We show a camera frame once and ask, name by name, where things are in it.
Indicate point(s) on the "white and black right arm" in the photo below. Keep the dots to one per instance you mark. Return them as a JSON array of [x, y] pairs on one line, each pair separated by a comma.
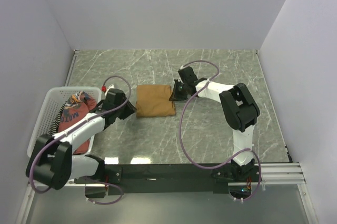
[[241, 113]]

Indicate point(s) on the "tan tank top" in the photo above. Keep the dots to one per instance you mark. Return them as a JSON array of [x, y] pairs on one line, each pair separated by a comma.
[[152, 100]]

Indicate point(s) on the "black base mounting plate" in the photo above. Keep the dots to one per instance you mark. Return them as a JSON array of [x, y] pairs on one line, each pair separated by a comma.
[[164, 186]]

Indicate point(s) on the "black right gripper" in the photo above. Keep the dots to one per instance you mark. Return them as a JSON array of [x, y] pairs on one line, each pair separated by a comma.
[[176, 96]]

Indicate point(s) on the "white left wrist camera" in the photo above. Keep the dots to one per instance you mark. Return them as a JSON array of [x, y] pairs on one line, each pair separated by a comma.
[[105, 88]]

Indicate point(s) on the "black white striped tank top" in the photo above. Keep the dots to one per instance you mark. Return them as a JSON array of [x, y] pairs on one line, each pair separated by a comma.
[[55, 124]]

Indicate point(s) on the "aluminium rail frame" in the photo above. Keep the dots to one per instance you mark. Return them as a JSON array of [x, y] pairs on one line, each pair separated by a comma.
[[281, 174]]

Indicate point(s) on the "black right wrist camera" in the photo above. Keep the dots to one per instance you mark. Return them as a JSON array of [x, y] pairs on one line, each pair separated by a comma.
[[187, 75]]

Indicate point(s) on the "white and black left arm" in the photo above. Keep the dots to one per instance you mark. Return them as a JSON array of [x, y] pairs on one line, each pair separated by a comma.
[[53, 161]]

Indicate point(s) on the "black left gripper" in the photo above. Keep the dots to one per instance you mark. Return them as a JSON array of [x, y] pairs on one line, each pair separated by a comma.
[[130, 109]]

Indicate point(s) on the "red printed tank top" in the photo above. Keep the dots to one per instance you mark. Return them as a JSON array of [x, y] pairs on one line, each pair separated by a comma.
[[75, 108]]

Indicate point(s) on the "white plastic laundry basket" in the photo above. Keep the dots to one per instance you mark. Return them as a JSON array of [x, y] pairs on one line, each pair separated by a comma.
[[53, 101]]

